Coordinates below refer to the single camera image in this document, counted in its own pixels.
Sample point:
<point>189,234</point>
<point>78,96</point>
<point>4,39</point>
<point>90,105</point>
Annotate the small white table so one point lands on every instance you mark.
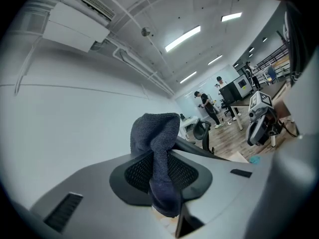
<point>188,126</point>

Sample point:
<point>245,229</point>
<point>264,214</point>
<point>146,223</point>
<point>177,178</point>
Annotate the black office chair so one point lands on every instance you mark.
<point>200,131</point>

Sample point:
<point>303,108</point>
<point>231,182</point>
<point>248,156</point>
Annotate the wooden table with white legs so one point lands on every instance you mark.
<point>264,96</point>

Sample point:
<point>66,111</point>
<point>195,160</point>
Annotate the black cabinet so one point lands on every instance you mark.
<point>235,89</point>

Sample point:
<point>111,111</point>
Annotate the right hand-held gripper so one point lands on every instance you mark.
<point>259,108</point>

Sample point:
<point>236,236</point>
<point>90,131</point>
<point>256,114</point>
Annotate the white ceiling pipes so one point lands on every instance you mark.
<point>139,58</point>

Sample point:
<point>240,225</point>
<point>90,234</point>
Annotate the white ceiling air conditioner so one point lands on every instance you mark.
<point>77,21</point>

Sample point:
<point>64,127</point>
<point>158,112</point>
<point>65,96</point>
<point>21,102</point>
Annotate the person's right forearm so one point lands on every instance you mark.
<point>282,109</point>

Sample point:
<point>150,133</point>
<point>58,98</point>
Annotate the black metal railing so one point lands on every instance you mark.
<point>274,55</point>

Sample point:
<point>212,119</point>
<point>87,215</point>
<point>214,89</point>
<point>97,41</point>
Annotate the blue chair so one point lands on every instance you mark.
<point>271,74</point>

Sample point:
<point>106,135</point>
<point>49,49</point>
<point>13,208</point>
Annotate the dark blue cloth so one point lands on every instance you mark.
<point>159,136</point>

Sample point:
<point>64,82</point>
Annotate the person's white shirt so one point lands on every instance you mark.
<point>294,173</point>

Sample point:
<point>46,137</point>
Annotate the round ceiling sensor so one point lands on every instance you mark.
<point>146,31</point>

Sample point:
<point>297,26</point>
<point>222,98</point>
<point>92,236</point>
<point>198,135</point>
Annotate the teal cloth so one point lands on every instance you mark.
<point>254,159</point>

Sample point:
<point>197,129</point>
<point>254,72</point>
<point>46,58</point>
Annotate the ceiling light strip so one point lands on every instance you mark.
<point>214,59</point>
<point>231,17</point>
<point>183,37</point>
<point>188,77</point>

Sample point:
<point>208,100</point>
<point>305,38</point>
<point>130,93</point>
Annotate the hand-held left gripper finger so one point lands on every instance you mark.
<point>187,221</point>

